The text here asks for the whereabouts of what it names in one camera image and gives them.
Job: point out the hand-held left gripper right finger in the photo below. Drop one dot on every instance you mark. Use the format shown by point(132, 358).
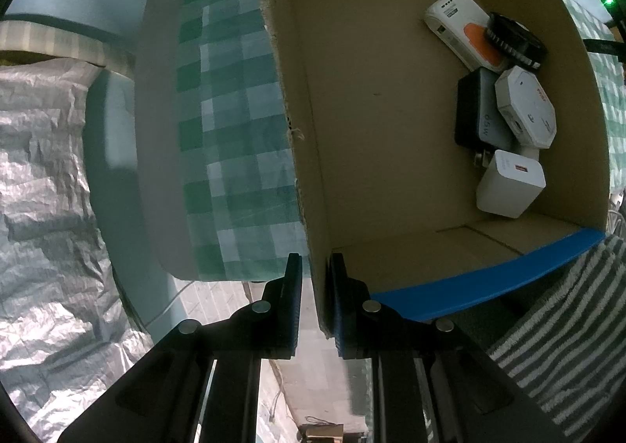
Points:
point(342, 306)

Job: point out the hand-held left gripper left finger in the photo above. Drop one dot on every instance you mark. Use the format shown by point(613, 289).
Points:
point(295, 296)

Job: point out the black ribbed round spool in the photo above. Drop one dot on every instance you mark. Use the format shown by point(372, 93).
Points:
point(513, 39)

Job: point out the white octagonal charger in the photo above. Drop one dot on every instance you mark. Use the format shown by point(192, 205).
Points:
point(525, 105)

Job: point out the black power adapter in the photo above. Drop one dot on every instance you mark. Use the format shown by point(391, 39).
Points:
point(472, 115)

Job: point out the white orange power bank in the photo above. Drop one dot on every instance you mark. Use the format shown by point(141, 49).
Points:
point(455, 17)

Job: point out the white cube charger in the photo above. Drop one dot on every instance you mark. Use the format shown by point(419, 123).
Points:
point(508, 188)

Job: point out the cardboard box with blue tape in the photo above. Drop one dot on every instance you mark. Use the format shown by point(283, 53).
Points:
point(381, 130)

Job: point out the green checkered tablecloth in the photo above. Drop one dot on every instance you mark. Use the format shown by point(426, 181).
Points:
point(234, 130)

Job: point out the grey white striped cloth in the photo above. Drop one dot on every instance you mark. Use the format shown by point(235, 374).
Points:
point(562, 325)

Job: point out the silver crinkled tarp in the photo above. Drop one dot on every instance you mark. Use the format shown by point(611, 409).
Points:
point(44, 227)

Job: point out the beige striped cloth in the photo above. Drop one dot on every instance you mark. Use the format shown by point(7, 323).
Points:
point(49, 39)

